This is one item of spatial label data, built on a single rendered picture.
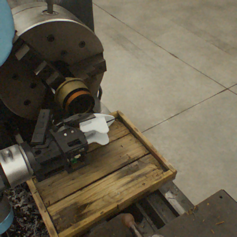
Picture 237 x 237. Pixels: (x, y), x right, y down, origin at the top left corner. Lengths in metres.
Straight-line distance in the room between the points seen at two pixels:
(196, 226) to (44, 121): 0.39
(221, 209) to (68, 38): 0.55
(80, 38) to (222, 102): 1.89
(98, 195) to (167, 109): 1.66
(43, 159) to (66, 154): 0.04
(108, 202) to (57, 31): 0.45
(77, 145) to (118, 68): 2.26
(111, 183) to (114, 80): 1.91
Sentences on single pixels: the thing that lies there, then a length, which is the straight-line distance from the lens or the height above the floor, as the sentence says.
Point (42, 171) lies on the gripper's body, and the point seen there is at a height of 1.09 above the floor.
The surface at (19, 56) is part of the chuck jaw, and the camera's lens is 0.71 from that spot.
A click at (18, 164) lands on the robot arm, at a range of 0.56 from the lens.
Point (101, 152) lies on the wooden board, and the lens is 0.84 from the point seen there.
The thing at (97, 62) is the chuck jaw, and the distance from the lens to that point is 0.80.
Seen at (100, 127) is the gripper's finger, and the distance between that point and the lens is 0.60.
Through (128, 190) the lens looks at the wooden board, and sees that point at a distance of 0.76.
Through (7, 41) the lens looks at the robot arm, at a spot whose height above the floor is 1.34.
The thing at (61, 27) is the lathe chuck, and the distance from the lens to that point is 0.75.
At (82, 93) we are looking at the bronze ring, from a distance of 0.68.
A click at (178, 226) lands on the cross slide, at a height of 0.97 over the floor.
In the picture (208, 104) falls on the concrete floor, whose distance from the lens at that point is 2.46.
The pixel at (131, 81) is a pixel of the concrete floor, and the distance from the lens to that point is 2.60.
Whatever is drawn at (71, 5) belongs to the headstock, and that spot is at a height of 1.19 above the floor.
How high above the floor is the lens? 1.53
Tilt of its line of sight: 44 degrees down
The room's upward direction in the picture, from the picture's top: straight up
